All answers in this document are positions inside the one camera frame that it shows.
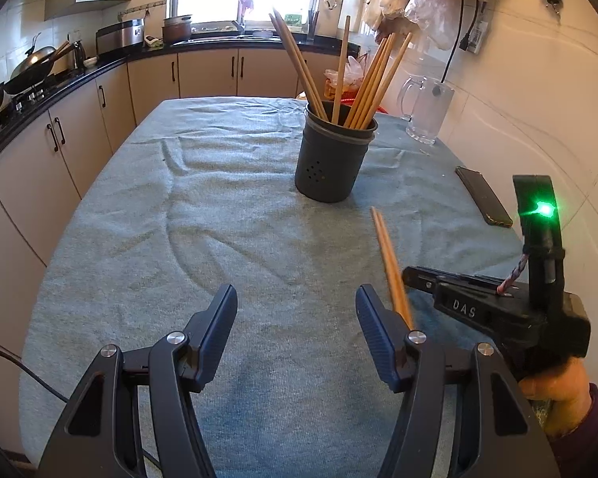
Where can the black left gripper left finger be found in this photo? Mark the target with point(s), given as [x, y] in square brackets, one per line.
[207, 333]

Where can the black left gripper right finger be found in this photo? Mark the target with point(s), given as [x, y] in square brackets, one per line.
[385, 333]

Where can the person's right hand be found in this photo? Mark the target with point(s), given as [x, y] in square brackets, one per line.
[567, 387]

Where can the black smartphone in case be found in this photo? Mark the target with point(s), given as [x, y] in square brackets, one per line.
[485, 199]

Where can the grey-green table cloth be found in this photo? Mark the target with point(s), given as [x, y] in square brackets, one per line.
[432, 222]

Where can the dark grey utensil holder cup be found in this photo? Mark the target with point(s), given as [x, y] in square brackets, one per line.
[330, 158]

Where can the clear glass mug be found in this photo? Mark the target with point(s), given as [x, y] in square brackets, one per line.
[423, 104]

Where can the beige lower cabinets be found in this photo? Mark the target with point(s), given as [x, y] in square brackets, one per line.
[79, 124]

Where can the orange plastic bag on floor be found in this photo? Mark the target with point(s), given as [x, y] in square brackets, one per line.
[354, 74]

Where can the brown pot on counter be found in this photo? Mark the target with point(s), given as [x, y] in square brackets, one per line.
[177, 28]

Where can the silver rice cooker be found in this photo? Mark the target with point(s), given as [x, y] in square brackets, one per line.
[120, 36]

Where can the black wok on stove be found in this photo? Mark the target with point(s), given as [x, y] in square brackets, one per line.
[35, 68]

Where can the white hanging plastic bag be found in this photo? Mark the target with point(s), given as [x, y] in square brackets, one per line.
[437, 19]

